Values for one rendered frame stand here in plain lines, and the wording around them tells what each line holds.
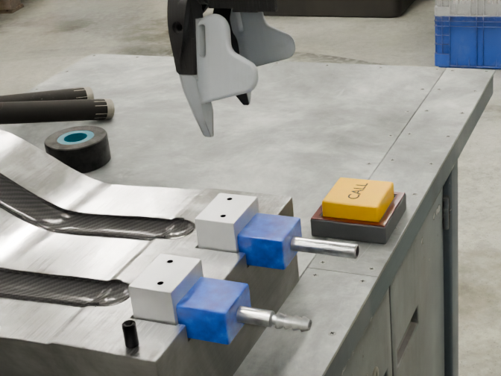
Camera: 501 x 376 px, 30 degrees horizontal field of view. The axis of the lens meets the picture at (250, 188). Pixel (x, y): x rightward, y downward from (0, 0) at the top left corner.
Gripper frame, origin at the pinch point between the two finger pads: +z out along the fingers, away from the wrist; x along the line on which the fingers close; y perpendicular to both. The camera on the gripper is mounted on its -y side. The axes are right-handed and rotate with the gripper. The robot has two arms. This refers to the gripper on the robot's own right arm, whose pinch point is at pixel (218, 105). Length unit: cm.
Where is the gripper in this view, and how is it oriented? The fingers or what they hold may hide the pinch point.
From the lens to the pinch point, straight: 74.4
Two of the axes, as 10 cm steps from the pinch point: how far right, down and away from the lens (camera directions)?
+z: 1.0, 9.0, 4.3
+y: 9.1, 0.9, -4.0
